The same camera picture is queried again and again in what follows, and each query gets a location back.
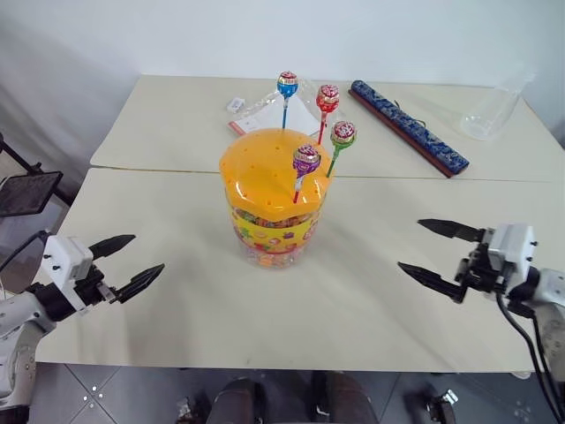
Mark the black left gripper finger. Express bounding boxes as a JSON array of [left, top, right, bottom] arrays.
[[89, 234, 137, 260], [115, 263, 166, 305]]

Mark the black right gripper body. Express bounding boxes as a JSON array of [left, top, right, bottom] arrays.
[[454, 229, 509, 299]]

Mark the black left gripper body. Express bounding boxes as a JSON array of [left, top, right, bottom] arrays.
[[72, 263, 120, 314]]

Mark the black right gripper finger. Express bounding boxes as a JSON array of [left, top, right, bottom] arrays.
[[416, 217, 485, 242], [396, 261, 468, 304]]

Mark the green wrapped lollipop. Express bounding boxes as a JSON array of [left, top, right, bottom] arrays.
[[326, 120, 358, 179]]

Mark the purple wrapped lollipop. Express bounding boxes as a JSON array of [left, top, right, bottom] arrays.
[[291, 144, 321, 205]]

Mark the red wrapped lollipop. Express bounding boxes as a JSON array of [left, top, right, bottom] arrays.
[[314, 84, 342, 147]]

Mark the blue wrapped lollipop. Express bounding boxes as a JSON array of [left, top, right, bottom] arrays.
[[275, 70, 301, 131]]

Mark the black flat screen panel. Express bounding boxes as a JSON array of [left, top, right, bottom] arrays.
[[0, 170, 64, 219]]

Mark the long blue patterned box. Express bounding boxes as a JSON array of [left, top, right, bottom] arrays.
[[347, 79, 471, 179]]

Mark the clear plastic cup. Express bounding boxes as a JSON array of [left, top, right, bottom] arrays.
[[459, 72, 538, 142]]

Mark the dark metal foot piece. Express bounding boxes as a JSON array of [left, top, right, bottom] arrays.
[[422, 387, 459, 424]]

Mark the clear candy jar yellow label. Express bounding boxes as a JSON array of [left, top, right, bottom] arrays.
[[223, 203, 321, 270]]

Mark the orange perforated jar lid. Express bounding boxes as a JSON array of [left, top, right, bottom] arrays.
[[218, 127, 329, 218]]

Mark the clear bag with paper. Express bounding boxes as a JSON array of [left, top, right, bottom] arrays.
[[228, 86, 330, 139]]

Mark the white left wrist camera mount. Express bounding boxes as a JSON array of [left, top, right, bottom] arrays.
[[41, 234, 94, 313]]

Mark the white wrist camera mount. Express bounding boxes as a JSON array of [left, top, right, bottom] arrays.
[[486, 223, 539, 278], [41, 234, 94, 313]]

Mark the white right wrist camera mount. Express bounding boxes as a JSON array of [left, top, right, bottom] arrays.
[[486, 223, 539, 278]]

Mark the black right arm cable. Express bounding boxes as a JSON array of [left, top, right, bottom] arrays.
[[494, 289, 565, 424]]

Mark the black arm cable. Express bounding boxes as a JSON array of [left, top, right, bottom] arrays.
[[494, 289, 565, 424], [0, 230, 49, 284]]

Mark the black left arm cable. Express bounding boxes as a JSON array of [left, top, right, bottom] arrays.
[[0, 230, 49, 284]]

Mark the black stand frame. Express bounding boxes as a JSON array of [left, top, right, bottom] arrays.
[[0, 131, 44, 176]]

